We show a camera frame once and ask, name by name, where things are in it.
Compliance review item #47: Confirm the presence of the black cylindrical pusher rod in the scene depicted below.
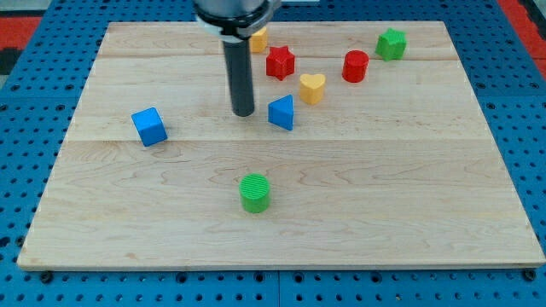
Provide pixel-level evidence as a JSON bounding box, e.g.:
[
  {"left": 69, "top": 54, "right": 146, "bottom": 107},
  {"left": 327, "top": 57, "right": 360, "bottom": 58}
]
[{"left": 223, "top": 40, "right": 255, "bottom": 117}]

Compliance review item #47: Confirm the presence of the green cylinder block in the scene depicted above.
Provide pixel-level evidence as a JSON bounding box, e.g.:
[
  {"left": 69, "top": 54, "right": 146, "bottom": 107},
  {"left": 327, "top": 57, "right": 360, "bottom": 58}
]
[{"left": 239, "top": 173, "right": 270, "bottom": 213}]

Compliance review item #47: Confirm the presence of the yellow block behind rod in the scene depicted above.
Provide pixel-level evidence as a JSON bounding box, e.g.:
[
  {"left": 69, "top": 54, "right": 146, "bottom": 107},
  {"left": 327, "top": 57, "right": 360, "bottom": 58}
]
[{"left": 249, "top": 26, "right": 268, "bottom": 53}]

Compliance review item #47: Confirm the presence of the red star block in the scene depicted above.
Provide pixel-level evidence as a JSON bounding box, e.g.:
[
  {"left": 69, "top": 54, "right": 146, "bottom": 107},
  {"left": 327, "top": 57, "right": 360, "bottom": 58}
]
[{"left": 265, "top": 46, "right": 295, "bottom": 81}]

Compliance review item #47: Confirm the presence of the blue triangle block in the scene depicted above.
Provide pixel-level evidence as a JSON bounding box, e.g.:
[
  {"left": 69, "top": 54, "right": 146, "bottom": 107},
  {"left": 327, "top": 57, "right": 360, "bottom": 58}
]
[{"left": 268, "top": 95, "right": 294, "bottom": 130}]

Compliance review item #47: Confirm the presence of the yellow heart block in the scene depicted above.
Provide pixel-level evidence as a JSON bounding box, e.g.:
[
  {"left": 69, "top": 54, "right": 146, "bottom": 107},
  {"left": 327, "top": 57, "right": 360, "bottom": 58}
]
[{"left": 299, "top": 73, "right": 326, "bottom": 105}]

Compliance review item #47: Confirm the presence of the blue cube block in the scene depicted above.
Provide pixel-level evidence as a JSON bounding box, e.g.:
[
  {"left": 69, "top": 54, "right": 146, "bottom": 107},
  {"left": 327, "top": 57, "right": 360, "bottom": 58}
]
[{"left": 131, "top": 107, "right": 168, "bottom": 147}]

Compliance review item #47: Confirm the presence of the red cylinder block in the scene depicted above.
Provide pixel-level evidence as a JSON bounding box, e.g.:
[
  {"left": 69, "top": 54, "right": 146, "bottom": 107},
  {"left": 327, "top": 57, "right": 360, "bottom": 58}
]
[{"left": 342, "top": 50, "right": 369, "bottom": 83}]

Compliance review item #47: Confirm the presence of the green star block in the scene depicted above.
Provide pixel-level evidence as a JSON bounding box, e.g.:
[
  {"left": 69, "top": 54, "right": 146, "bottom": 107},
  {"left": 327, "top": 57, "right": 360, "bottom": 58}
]
[{"left": 375, "top": 28, "right": 407, "bottom": 61}]

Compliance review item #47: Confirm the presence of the light wooden board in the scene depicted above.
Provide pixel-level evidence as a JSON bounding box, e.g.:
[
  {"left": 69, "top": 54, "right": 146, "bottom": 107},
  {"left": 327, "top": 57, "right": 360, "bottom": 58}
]
[{"left": 17, "top": 21, "right": 545, "bottom": 271}]

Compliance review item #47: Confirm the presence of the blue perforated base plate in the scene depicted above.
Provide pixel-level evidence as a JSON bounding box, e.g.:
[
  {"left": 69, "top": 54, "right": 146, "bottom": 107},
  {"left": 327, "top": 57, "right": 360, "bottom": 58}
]
[{"left": 1, "top": 0, "right": 545, "bottom": 306}]

